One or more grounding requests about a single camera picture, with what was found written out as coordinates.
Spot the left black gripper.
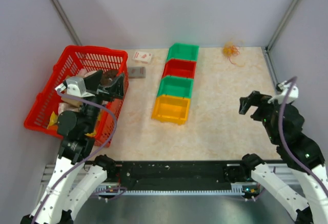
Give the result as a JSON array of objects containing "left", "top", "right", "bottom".
[{"left": 81, "top": 69, "right": 125, "bottom": 132}]

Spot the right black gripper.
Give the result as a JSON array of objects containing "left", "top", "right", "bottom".
[{"left": 238, "top": 89, "right": 279, "bottom": 143}]

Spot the yellow orange wire bundle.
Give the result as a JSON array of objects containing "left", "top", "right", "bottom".
[{"left": 221, "top": 38, "right": 245, "bottom": 68}]

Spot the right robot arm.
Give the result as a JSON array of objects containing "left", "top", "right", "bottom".
[{"left": 239, "top": 91, "right": 327, "bottom": 223}]

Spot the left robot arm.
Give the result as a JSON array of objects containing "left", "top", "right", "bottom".
[{"left": 21, "top": 70, "right": 126, "bottom": 223}]

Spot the chocolate donut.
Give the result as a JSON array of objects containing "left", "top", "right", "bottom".
[{"left": 100, "top": 70, "right": 118, "bottom": 86}]

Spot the grey snack packet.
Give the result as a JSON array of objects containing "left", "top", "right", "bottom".
[{"left": 127, "top": 66, "right": 146, "bottom": 79}]

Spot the red plastic basket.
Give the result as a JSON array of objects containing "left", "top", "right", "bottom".
[{"left": 24, "top": 45, "right": 129, "bottom": 138}]

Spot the white red snack packet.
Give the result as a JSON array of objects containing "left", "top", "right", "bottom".
[{"left": 132, "top": 50, "right": 153, "bottom": 64}]

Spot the yellow snack bag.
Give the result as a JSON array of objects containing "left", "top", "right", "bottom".
[{"left": 47, "top": 112, "right": 58, "bottom": 130}]

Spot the near green plastic bin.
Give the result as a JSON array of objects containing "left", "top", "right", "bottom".
[{"left": 157, "top": 76, "right": 194, "bottom": 98}]

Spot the green plastic bin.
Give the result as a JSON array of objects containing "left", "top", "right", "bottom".
[
  {"left": 157, "top": 76, "right": 194, "bottom": 98},
  {"left": 166, "top": 43, "right": 199, "bottom": 62}
]

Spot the yellow plastic bin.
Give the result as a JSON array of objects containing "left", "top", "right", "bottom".
[{"left": 151, "top": 95, "right": 191, "bottom": 125}]

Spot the red plastic bin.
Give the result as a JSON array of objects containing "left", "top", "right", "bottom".
[{"left": 162, "top": 58, "right": 196, "bottom": 79}]

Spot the far green plastic bin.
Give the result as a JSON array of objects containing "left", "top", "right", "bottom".
[{"left": 166, "top": 43, "right": 199, "bottom": 62}]

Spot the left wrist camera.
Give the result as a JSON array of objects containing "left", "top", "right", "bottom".
[{"left": 54, "top": 76, "right": 93, "bottom": 98}]

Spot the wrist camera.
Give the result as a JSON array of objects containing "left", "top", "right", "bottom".
[
  {"left": 268, "top": 80, "right": 299, "bottom": 105},
  {"left": 54, "top": 76, "right": 93, "bottom": 98}
]

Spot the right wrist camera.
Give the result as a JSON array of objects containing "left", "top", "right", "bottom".
[{"left": 268, "top": 80, "right": 299, "bottom": 105}]

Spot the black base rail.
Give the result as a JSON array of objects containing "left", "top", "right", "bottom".
[{"left": 105, "top": 160, "right": 252, "bottom": 191}]

